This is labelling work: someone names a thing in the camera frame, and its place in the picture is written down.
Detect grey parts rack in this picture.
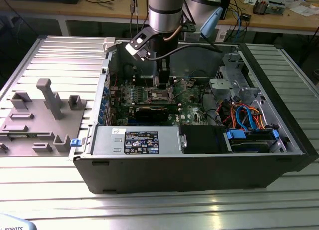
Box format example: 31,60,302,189
0,78,87,158

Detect grey power supply unit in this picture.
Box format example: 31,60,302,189
90,126,183,156

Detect grey metal device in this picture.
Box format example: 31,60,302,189
267,0,285,16

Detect black PC case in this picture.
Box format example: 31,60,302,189
68,36,319,195

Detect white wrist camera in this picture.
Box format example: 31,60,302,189
124,32,153,61

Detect green motherboard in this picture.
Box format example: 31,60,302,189
109,77,219,128

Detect black upright box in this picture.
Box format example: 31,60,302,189
220,0,233,21

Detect green RAM stick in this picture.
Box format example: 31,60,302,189
134,103,181,113

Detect grey plastic corner clamp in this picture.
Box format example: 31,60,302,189
102,37,117,53

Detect black graphics card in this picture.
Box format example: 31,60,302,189
134,106,170,122

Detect blue data wire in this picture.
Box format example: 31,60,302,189
235,104,258,131

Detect grey metal drive cage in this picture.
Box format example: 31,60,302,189
208,52,265,104

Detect pale blue teach pendant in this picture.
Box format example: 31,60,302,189
0,213,38,230

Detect metal socket cover frame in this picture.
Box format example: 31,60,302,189
168,78,189,99

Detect wooden desk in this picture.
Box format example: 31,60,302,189
0,0,319,36

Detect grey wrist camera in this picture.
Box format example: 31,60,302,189
183,31,201,41

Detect hard disk in blue carrier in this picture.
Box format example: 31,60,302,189
225,129,280,154

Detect orange wire bundle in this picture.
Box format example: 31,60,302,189
218,102,269,130

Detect CPU socket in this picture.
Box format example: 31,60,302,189
146,85,176,103

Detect black finned cooler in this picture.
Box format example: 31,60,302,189
253,0,269,16

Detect white paper sheets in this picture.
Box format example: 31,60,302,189
289,4,319,17

